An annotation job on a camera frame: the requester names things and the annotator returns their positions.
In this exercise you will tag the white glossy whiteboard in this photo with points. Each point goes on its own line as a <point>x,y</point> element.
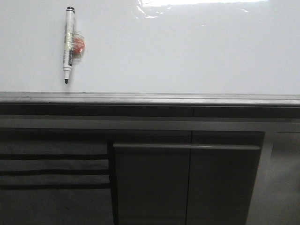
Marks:
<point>153,46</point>

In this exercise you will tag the grey metal table frame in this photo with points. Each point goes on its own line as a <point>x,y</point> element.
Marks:
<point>177,159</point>

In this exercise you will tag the grey striped fabric bin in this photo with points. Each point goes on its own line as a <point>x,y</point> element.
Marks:
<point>54,183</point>

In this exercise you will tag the white whiteboard marker pen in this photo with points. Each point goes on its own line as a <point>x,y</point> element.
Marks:
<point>74,44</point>

